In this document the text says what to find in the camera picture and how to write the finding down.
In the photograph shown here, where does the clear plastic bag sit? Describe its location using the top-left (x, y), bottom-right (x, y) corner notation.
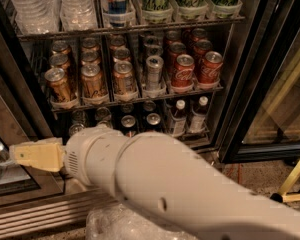
top-left (85, 205), bottom-right (198, 240)

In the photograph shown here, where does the gold can back left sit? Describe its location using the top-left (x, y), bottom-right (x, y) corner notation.
top-left (51, 40), bottom-right (71, 55)

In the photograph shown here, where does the bottle white cap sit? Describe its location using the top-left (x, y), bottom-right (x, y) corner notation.
top-left (167, 99), bottom-right (186, 137)
top-left (188, 96), bottom-right (208, 133)

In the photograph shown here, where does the gold can middle left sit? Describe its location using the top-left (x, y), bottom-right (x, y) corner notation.
top-left (49, 53), bottom-right (71, 71)

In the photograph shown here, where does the clear water bottle left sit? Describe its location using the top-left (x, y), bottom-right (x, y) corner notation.
top-left (11, 0), bottom-right (60, 35)

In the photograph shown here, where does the clear water bottle right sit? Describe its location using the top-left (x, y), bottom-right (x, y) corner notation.
top-left (60, 0), bottom-right (98, 31)

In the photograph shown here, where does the gold can front middle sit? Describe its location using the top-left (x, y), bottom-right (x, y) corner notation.
top-left (81, 64), bottom-right (107, 98)

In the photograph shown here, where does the gold can middle centre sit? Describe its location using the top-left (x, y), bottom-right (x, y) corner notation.
top-left (81, 51), bottom-right (101, 66)

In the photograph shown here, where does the gold can back centre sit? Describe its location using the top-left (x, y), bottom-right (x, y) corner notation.
top-left (81, 37), bottom-right (100, 51)

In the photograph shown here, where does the pepsi can front left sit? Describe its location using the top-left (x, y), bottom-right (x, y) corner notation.
top-left (121, 115), bottom-right (137, 137)

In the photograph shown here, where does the gold can back right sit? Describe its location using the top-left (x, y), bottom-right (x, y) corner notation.
top-left (109, 35), bottom-right (126, 51)

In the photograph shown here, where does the gold can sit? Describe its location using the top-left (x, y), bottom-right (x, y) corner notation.
top-left (113, 47), bottom-right (131, 62)
top-left (51, 40), bottom-right (71, 55)
top-left (49, 53), bottom-right (71, 71)
top-left (113, 61), bottom-right (136, 95)
top-left (81, 64), bottom-right (107, 98)
top-left (44, 67), bottom-right (76, 103)
top-left (81, 51), bottom-right (101, 66)
top-left (81, 37), bottom-right (100, 51)
top-left (109, 35), bottom-right (126, 51)

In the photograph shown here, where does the stainless steel fridge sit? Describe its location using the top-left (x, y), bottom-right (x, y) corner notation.
top-left (0, 0), bottom-right (300, 240)

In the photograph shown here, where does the silver slim can front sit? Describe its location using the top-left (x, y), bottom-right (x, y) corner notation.
top-left (146, 55), bottom-right (164, 90)

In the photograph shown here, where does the coca cola can front left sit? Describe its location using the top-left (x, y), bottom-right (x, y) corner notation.
top-left (171, 54), bottom-right (195, 87)

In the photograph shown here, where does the clear water bottle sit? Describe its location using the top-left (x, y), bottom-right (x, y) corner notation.
top-left (11, 0), bottom-right (60, 35)
top-left (60, 0), bottom-right (98, 31)

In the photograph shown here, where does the coca cola can middle right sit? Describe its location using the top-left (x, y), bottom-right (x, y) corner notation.
top-left (193, 40), bottom-right (213, 66)

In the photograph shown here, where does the gold can front left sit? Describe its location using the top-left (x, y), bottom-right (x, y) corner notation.
top-left (44, 67), bottom-right (76, 103)

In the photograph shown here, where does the right glass fridge door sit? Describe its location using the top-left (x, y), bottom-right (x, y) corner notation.
top-left (220, 9), bottom-right (300, 165)

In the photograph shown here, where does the gold can middle right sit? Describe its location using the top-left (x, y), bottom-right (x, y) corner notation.
top-left (113, 47), bottom-right (131, 62)

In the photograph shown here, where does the coca cola can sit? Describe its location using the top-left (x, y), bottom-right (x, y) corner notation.
top-left (171, 54), bottom-right (195, 87)
top-left (166, 42), bottom-right (187, 73)
top-left (193, 40), bottom-right (213, 66)
top-left (198, 51), bottom-right (223, 84)

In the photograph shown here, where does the yellow black stand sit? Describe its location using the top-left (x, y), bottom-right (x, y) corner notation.
top-left (271, 160), bottom-right (300, 203)

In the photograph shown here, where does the gold can front right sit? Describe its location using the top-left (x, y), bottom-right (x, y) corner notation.
top-left (113, 61), bottom-right (136, 95)

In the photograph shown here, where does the glass fridge door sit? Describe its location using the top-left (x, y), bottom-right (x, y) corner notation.
top-left (220, 9), bottom-right (300, 165)
top-left (0, 94), bottom-right (65, 207)

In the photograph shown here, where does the left glass fridge door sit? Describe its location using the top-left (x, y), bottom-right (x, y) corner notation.
top-left (0, 94), bottom-right (65, 207)

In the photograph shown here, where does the coca cola can middle left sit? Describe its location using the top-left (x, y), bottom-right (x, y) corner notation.
top-left (166, 42), bottom-right (187, 73)

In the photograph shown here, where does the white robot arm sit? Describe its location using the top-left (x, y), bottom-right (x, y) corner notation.
top-left (9, 124), bottom-right (300, 240)

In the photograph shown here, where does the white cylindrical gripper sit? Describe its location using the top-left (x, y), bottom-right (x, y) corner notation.
top-left (9, 138), bottom-right (65, 172)

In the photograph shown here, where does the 7up can front left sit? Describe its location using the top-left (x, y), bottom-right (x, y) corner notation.
top-left (69, 123), bottom-right (85, 136)

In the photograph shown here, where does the bottle white cap left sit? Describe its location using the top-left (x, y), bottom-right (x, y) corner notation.
top-left (167, 99), bottom-right (186, 137)

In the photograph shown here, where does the coca cola can front right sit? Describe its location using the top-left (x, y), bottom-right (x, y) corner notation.
top-left (198, 51), bottom-right (223, 84)

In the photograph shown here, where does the bottle white cap right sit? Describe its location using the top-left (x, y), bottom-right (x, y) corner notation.
top-left (188, 96), bottom-right (208, 133)

